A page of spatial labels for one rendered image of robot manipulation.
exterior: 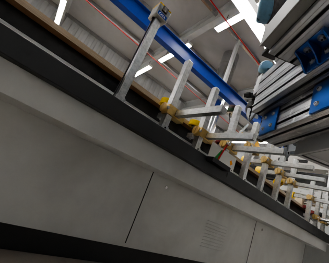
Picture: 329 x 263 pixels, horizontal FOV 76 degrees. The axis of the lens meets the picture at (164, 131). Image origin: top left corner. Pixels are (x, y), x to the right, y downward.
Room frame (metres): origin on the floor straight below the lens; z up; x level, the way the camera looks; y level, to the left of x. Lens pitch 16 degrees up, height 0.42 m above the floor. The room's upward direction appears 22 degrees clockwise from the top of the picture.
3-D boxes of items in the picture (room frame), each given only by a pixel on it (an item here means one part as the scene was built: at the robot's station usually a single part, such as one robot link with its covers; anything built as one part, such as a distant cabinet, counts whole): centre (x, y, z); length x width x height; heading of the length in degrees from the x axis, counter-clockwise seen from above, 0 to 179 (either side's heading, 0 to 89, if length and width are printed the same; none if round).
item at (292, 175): (1.66, -1.08, 0.95); 0.50 x 0.04 x 0.04; 34
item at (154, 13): (0.84, 0.23, 1.18); 0.07 x 0.07 x 0.08; 34
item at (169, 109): (1.00, 0.00, 0.81); 0.14 x 0.06 x 0.05; 124
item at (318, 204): (2.24, -1.85, 0.86); 0.04 x 0.04 x 0.48; 34
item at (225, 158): (1.23, -0.39, 0.75); 0.26 x 0.01 x 0.10; 124
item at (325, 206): (2.38, -2.06, 0.88); 0.04 x 0.04 x 0.48; 34
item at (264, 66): (1.07, -0.44, 1.32); 0.11 x 0.11 x 0.08; 67
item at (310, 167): (1.52, -0.88, 0.95); 0.50 x 0.04 x 0.04; 34
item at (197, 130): (1.14, -0.21, 0.81); 0.14 x 0.06 x 0.05; 124
